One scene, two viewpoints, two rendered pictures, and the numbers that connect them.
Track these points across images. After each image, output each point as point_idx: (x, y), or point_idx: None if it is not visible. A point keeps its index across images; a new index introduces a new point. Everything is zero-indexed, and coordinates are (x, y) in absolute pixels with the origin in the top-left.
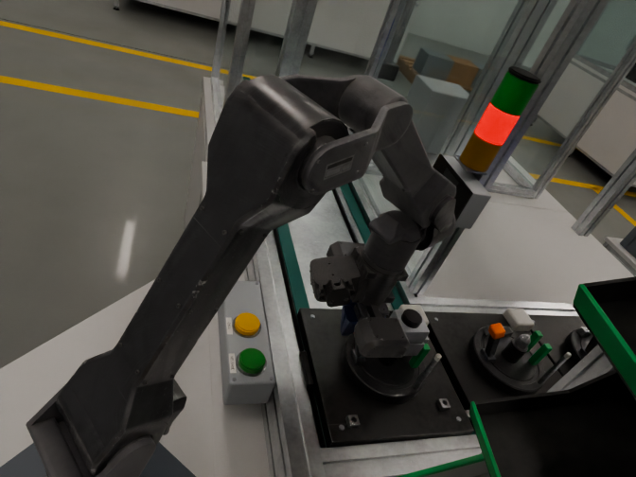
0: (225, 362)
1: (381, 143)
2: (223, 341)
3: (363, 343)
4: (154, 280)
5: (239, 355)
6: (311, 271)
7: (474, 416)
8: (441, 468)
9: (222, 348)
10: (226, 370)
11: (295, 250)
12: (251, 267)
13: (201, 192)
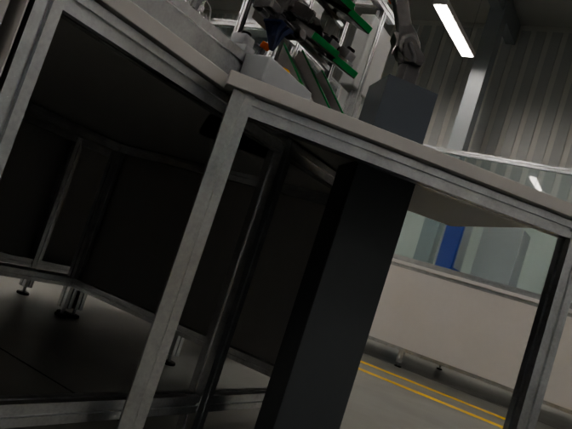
0: (301, 92)
1: None
2: (293, 85)
3: (306, 34)
4: (408, 0)
5: (300, 82)
6: (311, 9)
7: (317, 35)
8: (297, 71)
9: (293, 91)
10: (305, 93)
11: None
12: (220, 54)
13: (40, 10)
